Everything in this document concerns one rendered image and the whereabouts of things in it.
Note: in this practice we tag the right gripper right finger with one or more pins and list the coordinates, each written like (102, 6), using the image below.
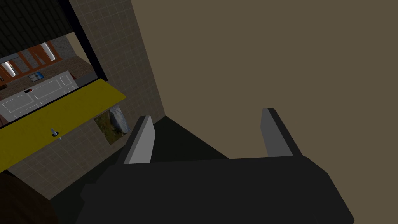
(276, 137)

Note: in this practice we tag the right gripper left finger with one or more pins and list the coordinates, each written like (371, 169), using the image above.
(143, 143)

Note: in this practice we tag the yellow door leaf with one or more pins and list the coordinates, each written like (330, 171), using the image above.
(53, 121)

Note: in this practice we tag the white panelled door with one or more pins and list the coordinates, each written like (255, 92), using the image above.
(39, 93)

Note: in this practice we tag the small blue picture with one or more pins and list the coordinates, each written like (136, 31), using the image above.
(36, 76)

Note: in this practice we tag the landscape picture on wall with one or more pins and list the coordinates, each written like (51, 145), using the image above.
(112, 125)

